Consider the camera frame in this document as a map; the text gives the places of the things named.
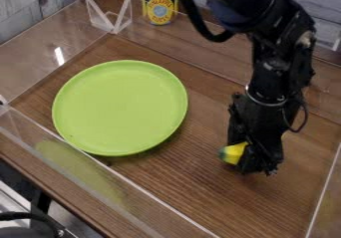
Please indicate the green round plate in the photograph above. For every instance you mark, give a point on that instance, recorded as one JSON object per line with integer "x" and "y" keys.
{"x": 119, "y": 108}

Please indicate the clear acrylic enclosure walls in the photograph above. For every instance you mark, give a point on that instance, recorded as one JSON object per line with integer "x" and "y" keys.
{"x": 173, "y": 191}

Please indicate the yellow toy banana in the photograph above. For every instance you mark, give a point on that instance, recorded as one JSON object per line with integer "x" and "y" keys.
{"x": 232, "y": 153}

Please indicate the yellow blue tin can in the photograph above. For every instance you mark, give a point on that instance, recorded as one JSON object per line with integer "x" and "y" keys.
{"x": 159, "y": 11}

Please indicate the clear acrylic corner bracket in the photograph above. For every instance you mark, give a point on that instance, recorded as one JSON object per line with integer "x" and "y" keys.
{"x": 110, "y": 21}

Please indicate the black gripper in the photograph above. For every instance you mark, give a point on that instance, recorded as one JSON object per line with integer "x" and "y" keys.
{"x": 258, "y": 125}

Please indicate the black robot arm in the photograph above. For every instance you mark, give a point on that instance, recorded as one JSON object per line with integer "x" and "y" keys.
{"x": 281, "y": 31}

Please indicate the black table leg bracket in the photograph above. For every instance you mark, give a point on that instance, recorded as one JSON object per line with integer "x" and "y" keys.
{"x": 48, "y": 228}

